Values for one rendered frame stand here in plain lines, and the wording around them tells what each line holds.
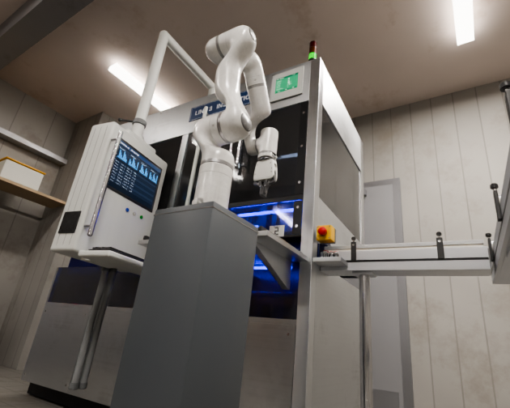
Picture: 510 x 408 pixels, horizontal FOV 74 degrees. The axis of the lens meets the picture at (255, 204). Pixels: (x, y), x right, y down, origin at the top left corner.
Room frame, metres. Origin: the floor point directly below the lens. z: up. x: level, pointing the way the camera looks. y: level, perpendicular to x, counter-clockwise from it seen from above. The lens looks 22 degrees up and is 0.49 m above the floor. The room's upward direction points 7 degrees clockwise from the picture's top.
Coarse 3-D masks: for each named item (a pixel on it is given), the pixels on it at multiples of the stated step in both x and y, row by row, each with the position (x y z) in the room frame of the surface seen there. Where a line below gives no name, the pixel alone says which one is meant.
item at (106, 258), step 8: (80, 256) 1.59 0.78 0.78; (88, 256) 1.56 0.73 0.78; (96, 256) 1.54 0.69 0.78; (104, 256) 1.52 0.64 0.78; (112, 256) 1.52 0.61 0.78; (120, 256) 1.57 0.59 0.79; (96, 264) 1.78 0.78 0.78; (104, 264) 1.73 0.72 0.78; (112, 264) 1.70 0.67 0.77; (120, 264) 1.68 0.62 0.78; (128, 264) 1.65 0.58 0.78; (136, 264) 1.67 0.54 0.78; (136, 272) 1.88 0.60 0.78
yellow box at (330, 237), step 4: (328, 228) 1.47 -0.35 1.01; (332, 228) 1.48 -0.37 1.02; (328, 232) 1.47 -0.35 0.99; (332, 232) 1.48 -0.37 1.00; (320, 236) 1.50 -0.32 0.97; (324, 236) 1.48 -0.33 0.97; (328, 236) 1.47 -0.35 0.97; (332, 236) 1.48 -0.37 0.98; (320, 240) 1.51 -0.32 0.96; (324, 240) 1.50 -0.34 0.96; (328, 240) 1.49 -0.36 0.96; (332, 240) 1.49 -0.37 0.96
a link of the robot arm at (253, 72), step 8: (216, 40) 1.03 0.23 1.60; (208, 48) 1.06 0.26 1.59; (216, 48) 1.04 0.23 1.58; (208, 56) 1.09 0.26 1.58; (216, 56) 1.07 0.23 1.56; (256, 56) 1.13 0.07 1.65; (216, 64) 1.13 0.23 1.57; (248, 64) 1.13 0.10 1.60; (256, 64) 1.14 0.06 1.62; (248, 72) 1.17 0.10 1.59; (256, 72) 1.16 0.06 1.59; (248, 80) 1.19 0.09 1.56; (256, 80) 1.18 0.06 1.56; (264, 80) 1.19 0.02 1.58
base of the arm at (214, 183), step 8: (200, 168) 1.05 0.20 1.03; (208, 168) 1.02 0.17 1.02; (216, 168) 1.02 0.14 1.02; (224, 168) 1.03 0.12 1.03; (200, 176) 1.04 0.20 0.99; (208, 176) 1.02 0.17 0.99; (216, 176) 1.02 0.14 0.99; (224, 176) 1.03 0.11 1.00; (200, 184) 1.04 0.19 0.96; (208, 184) 1.02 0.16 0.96; (216, 184) 1.02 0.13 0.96; (224, 184) 1.04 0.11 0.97; (200, 192) 1.03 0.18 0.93; (208, 192) 1.02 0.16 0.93; (216, 192) 1.02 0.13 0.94; (224, 192) 1.04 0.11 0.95; (200, 200) 1.03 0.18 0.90; (208, 200) 1.02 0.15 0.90; (216, 200) 1.03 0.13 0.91; (224, 200) 1.05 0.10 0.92
